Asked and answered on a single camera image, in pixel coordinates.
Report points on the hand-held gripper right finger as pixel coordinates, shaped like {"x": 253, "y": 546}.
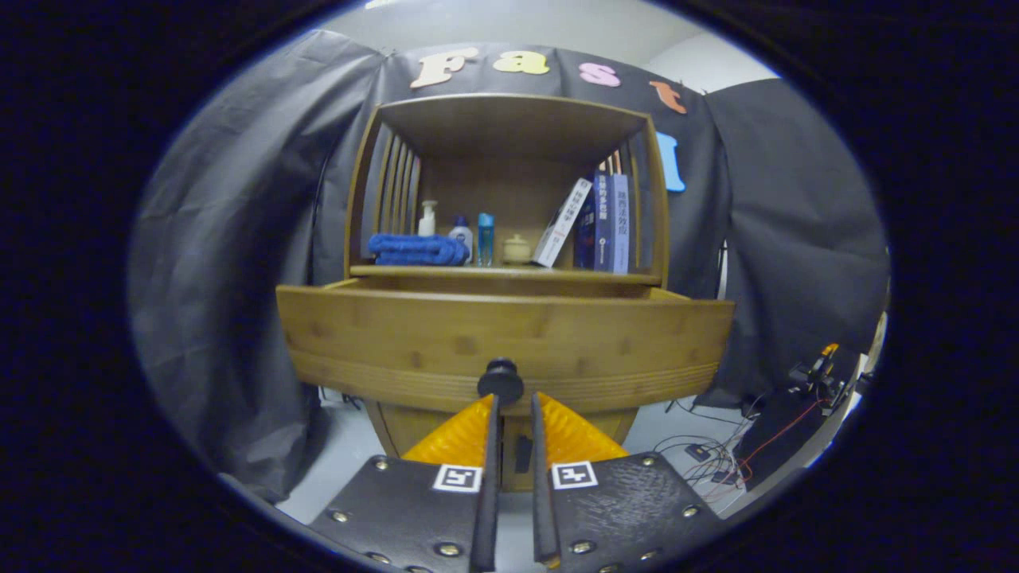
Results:
{"x": 541, "y": 493}

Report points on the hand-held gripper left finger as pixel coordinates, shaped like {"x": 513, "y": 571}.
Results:
{"x": 487, "y": 493}

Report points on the wooden cabinet door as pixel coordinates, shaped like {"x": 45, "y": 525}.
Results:
{"x": 406, "y": 426}
{"x": 621, "y": 426}

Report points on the wooden countertop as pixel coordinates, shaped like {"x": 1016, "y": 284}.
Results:
{"x": 509, "y": 271}

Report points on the wooden cabinet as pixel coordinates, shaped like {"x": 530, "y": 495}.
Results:
{"x": 509, "y": 127}

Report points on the cream lidded tea cup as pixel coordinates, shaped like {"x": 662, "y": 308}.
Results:
{"x": 517, "y": 251}

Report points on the blue folded towel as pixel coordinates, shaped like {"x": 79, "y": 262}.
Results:
{"x": 418, "y": 249}

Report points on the clear blue bottle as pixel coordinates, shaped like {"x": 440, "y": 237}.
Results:
{"x": 486, "y": 239}

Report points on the white bottle with blue cap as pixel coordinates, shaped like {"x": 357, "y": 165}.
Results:
{"x": 462, "y": 237}

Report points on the black equipment with orange parts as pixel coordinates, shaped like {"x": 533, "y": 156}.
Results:
{"x": 796, "y": 422}

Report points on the white book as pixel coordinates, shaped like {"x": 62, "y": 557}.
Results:
{"x": 561, "y": 223}

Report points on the dark blue book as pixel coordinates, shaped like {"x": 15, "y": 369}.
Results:
{"x": 601, "y": 227}

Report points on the white pump bottle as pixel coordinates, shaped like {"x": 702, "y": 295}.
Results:
{"x": 427, "y": 223}

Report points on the pale purple book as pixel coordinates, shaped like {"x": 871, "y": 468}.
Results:
{"x": 621, "y": 227}

